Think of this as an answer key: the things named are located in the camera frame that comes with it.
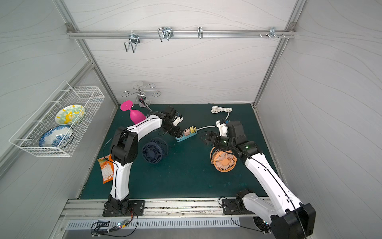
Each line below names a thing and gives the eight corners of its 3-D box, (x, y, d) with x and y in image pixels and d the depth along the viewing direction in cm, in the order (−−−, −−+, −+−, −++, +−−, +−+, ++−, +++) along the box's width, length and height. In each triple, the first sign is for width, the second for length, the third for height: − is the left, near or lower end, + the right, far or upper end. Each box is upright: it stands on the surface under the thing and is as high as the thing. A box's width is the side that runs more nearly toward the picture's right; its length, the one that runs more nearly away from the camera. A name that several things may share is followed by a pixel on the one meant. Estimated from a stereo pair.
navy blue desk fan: (144, 161, 91) (138, 153, 82) (155, 142, 100) (152, 133, 91) (160, 167, 88) (156, 159, 80) (171, 147, 97) (168, 138, 88)
